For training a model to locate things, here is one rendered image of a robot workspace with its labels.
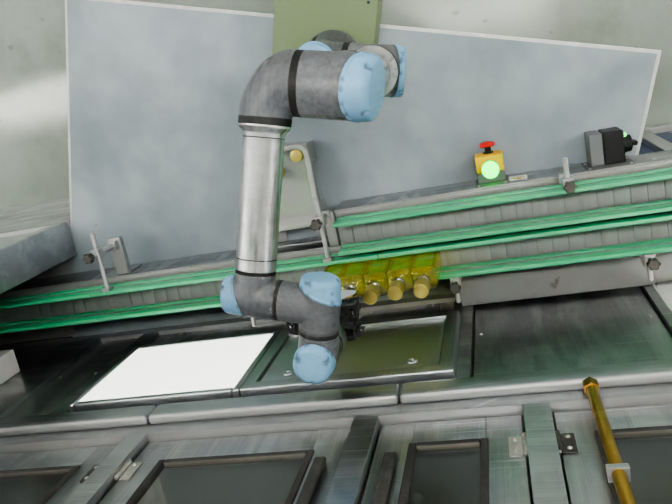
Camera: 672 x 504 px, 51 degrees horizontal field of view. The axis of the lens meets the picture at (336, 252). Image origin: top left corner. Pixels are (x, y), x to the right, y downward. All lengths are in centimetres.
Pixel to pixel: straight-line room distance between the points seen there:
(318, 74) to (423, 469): 69
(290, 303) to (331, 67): 41
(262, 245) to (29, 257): 101
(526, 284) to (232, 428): 83
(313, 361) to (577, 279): 83
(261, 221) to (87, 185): 106
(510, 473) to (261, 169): 65
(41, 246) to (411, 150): 109
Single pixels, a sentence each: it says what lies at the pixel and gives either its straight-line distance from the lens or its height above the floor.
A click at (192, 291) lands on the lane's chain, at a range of 202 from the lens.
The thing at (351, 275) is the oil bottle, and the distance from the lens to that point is 167.
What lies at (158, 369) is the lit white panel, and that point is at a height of 116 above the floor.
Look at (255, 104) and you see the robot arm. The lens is 123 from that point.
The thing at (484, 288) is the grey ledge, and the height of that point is 88.
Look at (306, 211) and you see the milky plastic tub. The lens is 196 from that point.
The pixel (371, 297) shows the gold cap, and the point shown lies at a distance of 158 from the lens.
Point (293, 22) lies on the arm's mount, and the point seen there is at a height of 82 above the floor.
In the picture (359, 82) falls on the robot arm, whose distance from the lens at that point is 119.
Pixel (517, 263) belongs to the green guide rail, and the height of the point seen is 94.
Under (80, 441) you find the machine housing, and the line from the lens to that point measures 166.
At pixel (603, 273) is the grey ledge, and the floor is 88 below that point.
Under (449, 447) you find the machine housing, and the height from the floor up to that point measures 153.
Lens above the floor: 263
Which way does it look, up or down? 70 degrees down
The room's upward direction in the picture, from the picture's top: 145 degrees counter-clockwise
